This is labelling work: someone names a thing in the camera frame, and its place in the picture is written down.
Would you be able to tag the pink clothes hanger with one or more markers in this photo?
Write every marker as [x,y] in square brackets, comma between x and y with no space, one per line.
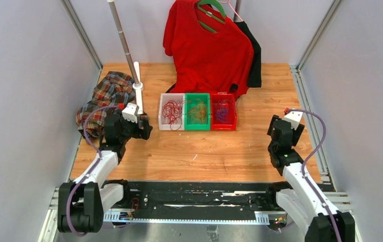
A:
[235,7]

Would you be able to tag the plaid flannel shirt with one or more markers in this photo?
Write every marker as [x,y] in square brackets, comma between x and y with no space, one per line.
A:
[114,89]

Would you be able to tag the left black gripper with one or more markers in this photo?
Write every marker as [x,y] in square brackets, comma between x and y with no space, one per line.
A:
[143,133]

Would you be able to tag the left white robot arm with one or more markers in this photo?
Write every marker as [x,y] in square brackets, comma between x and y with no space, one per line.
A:
[84,201]

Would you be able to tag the green plastic bin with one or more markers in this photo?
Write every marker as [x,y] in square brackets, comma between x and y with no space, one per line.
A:
[197,112]

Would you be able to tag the red t-shirt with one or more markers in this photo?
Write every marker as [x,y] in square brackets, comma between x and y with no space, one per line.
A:
[209,56]

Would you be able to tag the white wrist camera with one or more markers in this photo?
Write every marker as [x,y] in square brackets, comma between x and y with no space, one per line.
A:
[130,112]
[294,117]

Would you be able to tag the white plastic bin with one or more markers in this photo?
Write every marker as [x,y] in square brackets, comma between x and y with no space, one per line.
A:
[171,112]

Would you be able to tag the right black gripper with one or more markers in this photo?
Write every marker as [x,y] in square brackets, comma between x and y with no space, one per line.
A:
[296,134]

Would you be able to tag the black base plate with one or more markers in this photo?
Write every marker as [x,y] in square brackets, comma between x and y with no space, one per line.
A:
[198,202]

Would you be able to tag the black t-shirt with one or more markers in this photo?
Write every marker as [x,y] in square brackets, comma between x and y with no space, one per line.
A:
[254,77]

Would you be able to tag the metal rack pole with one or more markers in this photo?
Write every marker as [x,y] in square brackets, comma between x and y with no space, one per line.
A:
[121,33]

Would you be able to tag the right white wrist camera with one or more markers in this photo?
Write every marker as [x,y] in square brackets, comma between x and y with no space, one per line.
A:
[294,117]

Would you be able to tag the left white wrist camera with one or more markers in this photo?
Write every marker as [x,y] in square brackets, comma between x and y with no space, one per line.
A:
[130,112]

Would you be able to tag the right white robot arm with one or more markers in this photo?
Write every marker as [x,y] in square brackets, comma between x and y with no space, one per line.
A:
[299,195]

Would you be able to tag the green clothes hanger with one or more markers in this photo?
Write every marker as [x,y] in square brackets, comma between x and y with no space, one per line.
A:
[210,16]

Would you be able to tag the red plastic bin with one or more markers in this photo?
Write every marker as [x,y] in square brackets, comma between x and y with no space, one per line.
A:
[223,112]

